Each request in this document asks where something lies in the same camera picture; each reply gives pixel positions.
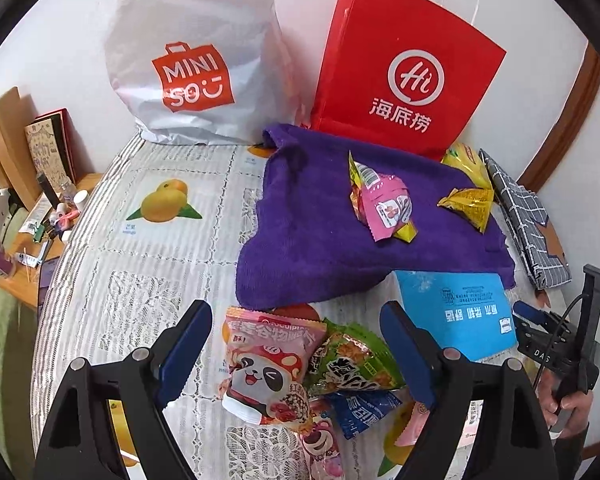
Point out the pink panda snack packet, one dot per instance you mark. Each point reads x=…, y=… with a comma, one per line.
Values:
x=265, y=360

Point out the person's right hand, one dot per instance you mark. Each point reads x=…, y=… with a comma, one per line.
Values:
x=567, y=407

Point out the green snack packet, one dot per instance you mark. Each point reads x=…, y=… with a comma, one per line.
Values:
x=350, y=360

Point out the brown wooden door frame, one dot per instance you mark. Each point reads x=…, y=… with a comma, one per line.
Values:
x=575, y=110

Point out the pink yellow-edged snack packet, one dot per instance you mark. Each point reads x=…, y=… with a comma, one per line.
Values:
x=385, y=205

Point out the grey checked cloth pouch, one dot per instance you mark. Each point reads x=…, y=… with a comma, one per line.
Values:
x=525, y=210

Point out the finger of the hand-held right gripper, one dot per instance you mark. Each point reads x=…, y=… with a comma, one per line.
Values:
x=537, y=347
x=525, y=309

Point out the blue snack packet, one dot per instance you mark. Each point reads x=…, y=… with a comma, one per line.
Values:
x=365, y=410

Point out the pink bear candy stick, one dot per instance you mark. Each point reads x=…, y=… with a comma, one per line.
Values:
x=320, y=440

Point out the yellow triangular snack packet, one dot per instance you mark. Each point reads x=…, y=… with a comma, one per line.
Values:
x=472, y=205

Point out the red paper shopping bag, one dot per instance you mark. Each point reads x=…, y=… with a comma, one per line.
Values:
x=380, y=25

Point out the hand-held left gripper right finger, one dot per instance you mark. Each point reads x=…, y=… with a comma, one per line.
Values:
x=410, y=355

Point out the blue tissue pack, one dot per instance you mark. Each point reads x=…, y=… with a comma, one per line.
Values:
x=455, y=310

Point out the green bedding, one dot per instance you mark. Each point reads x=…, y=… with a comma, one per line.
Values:
x=2, y=360

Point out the wooden side desk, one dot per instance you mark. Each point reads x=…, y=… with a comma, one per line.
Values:
x=25, y=285

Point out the person's right forearm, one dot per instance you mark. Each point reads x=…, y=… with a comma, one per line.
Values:
x=572, y=452

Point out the purple towel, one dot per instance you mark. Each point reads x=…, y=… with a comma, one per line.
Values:
x=305, y=220

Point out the white plastic shopping bag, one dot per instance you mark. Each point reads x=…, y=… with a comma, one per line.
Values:
x=205, y=20

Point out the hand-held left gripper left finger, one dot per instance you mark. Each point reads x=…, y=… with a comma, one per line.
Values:
x=180, y=355

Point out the white capped jar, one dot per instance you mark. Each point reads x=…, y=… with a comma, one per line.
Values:
x=81, y=200

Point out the wooden boards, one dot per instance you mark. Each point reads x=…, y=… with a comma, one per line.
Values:
x=10, y=135

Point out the patterned notebook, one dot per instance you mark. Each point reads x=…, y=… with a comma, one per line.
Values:
x=47, y=155

